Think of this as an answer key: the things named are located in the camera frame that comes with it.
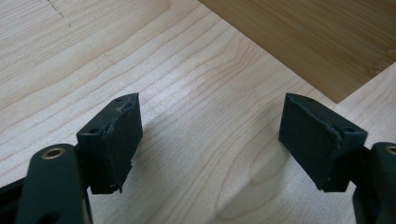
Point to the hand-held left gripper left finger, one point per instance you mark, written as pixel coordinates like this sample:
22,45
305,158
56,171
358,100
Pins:
115,143

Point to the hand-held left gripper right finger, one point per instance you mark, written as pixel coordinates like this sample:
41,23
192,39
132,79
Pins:
317,146

